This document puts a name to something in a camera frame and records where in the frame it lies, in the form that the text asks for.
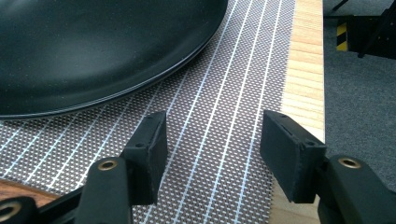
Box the yellow black striped tape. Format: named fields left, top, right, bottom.
left=335, top=21, right=348, bottom=52

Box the dark brown wooden board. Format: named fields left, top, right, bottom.
left=0, top=178, right=61, bottom=209

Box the black frying pan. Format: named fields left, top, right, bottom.
left=0, top=0, right=230, bottom=121

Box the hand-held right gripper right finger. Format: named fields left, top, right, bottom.
left=259, top=109, right=328, bottom=203

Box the black metal stand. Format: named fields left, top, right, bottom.
left=323, top=0, right=396, bottom=61

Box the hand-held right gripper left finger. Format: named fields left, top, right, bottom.
left=120, top=110, right=169, bottom=206

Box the brown woven striped placemat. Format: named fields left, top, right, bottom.
left=0, top=0, right=297, bottom=224

